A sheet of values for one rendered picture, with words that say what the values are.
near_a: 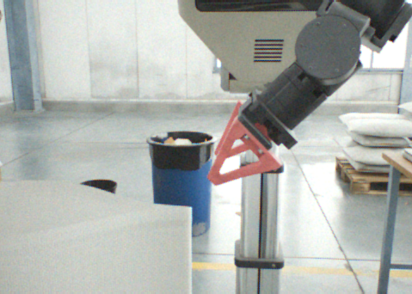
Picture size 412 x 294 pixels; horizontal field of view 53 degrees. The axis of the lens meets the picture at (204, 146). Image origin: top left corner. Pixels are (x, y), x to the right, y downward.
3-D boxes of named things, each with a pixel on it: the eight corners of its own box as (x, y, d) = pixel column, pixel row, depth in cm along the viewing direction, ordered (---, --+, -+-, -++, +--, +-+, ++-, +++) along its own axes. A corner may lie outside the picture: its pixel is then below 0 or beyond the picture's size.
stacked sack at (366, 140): (385, 136, 424) (386, 123, 421) (411, 151, 360) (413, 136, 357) (342, 135, 428) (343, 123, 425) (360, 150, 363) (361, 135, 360)
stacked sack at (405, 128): (418, 131, 384) (420, 117, 381) (433, 141, 343) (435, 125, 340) (344, 128, 397) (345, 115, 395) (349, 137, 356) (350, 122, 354)
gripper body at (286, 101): (243, 111, 44) (297, 60, 42) (244, 97, 53) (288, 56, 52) (285, 154, 44) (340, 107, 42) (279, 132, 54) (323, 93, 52)
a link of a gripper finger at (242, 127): (186, 166, 44) (251, 105, 41) (194, 149, 51) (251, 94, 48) (231, 211, 45) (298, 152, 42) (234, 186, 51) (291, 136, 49)
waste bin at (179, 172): (218, 213, 321) (218, 131, 306) (214, 243, 271) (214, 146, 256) (156, 211, 325) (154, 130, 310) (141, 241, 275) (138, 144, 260)
